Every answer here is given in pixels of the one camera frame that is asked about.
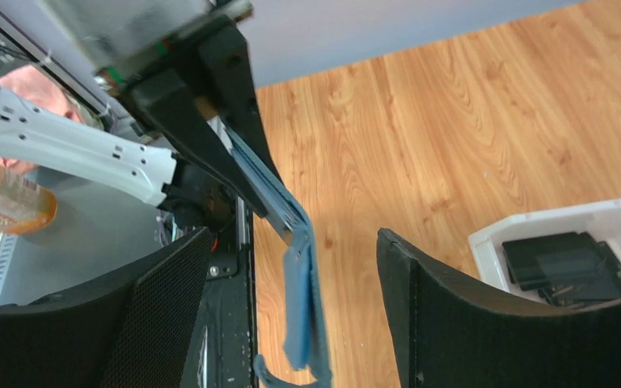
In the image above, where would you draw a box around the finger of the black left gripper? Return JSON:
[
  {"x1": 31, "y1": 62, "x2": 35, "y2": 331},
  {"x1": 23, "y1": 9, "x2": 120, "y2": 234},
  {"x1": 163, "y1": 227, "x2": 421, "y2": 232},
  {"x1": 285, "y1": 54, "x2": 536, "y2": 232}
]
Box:
[
  {"x1": 122, "y1": 70, "x2": 268, "y2": 217},
  {"x1": 198, "y1": 25, "x2": 280, "y2": 177}
]

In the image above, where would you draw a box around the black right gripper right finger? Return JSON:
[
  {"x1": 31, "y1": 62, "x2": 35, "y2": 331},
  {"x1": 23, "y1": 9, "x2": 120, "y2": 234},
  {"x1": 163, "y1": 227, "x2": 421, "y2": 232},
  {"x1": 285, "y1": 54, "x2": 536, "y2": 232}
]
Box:
[{"x1": 376, "y1": 228, "x2": 621, "y2": 387}]

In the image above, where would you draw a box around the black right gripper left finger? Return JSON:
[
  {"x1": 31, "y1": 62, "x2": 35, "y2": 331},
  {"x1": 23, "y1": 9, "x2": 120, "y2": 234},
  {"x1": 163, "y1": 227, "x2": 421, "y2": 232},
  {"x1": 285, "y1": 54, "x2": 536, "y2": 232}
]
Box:
[{"x1": 0, "y1": 228, "x2": 213, "y2": 387}]

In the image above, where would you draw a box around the blue card holder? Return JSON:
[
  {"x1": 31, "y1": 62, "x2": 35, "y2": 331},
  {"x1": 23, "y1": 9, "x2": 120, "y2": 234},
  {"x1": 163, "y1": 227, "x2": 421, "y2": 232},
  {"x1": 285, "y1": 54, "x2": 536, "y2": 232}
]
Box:
[{"x1": 226, "y1": 128, "x2": 332, "y2": 387}]

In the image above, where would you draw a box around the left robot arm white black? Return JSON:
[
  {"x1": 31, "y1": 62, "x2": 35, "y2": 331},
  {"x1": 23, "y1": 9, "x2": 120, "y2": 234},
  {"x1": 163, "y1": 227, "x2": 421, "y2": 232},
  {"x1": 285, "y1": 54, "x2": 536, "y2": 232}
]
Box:
[{"x1": 0, "y1": 22, "x2": 289, "y2": 234}]

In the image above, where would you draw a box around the orange drink bottle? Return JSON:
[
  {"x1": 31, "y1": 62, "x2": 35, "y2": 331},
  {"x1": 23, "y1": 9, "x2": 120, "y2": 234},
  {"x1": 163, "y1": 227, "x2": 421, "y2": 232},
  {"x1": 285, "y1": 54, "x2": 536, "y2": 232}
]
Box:
[{"x1": 0, "y1": 166, "x2": 57, "y2": 235}]

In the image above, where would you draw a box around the white plastic bin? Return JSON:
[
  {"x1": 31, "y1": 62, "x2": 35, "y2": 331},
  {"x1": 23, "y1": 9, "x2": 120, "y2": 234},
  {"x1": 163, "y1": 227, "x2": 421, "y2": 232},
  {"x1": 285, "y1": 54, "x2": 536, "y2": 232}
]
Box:
[{"x1": 468, "y1": 199, "x2": 621, "y2": 308}]

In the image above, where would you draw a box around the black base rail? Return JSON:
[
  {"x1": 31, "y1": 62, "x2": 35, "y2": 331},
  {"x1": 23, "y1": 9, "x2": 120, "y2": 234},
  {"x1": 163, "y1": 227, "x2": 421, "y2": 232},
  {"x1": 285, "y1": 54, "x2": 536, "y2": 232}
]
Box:
[{"x1": 180, "y1": 199, "x2": 260, "y2": 387}]

